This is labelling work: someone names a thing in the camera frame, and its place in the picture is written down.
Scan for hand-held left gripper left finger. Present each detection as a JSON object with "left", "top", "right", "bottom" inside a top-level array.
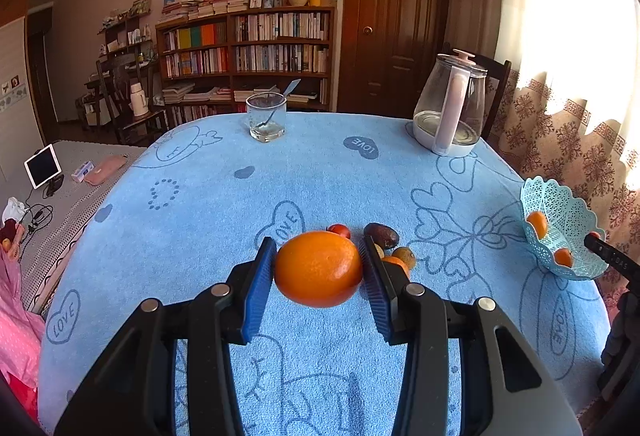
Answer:
[{"left": 54, "top": 237, "right": 277, "bottom": 436}]

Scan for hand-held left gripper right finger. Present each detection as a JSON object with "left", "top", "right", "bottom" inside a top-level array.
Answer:
[{"left": 358, "top": 236, "right": 585, "bottom": 436}]

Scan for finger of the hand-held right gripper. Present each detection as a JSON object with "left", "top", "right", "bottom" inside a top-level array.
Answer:
[{"left": 583, "top": 234, "right": 640, "bottom": 284}]

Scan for light blue lattice fruit basket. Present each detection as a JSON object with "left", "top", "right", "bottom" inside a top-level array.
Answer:
[{"left": 519, "top": 177, "right": 612, "bottom": 281}]

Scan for dark passion fruit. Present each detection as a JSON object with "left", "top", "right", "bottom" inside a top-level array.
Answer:
[{"left": 363, "top": 222, "right": 401, "bottom": 251}]

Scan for large orange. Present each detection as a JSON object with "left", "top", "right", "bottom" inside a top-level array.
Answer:
[{"left": 274, "top": 231, "right": 364, "bottom": 308}]

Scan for person's right hand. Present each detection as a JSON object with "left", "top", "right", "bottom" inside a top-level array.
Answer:
[{"left": 598, "top": 291, "right": 640, "bottom": 409}]

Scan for small brownish round fruit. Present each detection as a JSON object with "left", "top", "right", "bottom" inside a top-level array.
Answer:
[{"left": 391, "top": 247, "right": 417, "bottom": 269}]

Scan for blue heart print tablecloth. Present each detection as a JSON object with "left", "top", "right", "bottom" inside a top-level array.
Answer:
[{"left": 37, "top": 112, "right": 613, "bottom": 436}]

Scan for patterned beige curtain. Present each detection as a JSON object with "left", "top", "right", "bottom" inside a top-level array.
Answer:
[{"left": 452, "top": 0, "right": 640, "bottom": 299}]

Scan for clear glass cup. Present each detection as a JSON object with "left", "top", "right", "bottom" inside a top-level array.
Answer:
[{"left": 245, "top": 92, "right": 288, "bottom": 143}]

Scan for dark wooden chair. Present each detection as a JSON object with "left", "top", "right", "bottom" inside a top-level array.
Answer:
[
  {"left": 95, "top": 53, "right": 167, "bottom": 145},
  {"left": 442, "top": 40, "right": 512, "bottom": 141}
]

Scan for grey crochet table cover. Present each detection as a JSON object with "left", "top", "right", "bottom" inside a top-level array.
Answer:
[{"left": 10, "top": 140, "right": 149, "bottom": 314}]

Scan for white thermos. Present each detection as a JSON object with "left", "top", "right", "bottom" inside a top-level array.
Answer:
[{"left": 129, "top": 82, "right": 150, "bottom": 117}]

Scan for pink cloth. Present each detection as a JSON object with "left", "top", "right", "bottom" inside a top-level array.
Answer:
[{"left": 0, "top": 241, "right": 47, "bottom": 419}]

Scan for brown wooden bookshelf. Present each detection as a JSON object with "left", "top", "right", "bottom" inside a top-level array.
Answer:
[{"left": 155, "top": 6, "right": 337, "bottom": 127}]

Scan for white tablet on stand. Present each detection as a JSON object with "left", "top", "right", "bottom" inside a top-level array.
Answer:
[{"left": 24, "top": 144, "right": 64, "bottom": 197}]

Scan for white bag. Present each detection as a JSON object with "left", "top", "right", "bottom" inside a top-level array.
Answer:
[{"left": 2, "top": 197, "right": 27, "bottom": 225}]

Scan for rows of shelved books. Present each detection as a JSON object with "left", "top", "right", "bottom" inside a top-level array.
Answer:
[{"left": 162, "top": 12, "right": 331, "bottom": 124}]

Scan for brown wooden door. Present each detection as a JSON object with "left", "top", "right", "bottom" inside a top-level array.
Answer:
[{"left": 337, "top": 0, "right": 453, "bottom": 119}]

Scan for stacks of books atop bookshelf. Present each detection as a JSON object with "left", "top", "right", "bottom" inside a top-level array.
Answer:
[{"left": 159, "top": 0, "right": 253, "bottom": 22}]

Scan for dark open shelf unit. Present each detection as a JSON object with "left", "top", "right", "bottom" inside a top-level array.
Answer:
[{"left": 97, "top": 10, "right": 157, "bottom": 69}]

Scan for spoon with blue handle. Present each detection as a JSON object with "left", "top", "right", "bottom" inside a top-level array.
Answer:
[{"left": 260, "top": 78, "right": 302, "bottom": 127}]

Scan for glass kettle with pink handle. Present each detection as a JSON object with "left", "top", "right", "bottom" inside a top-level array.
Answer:
[{"left": 405, "top": 49, "right": 488, "bottom": 159}]

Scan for black cable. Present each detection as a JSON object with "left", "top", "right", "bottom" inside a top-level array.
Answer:
[{"left": 20, "top": 203, "right": 54, "bottom": 235}]

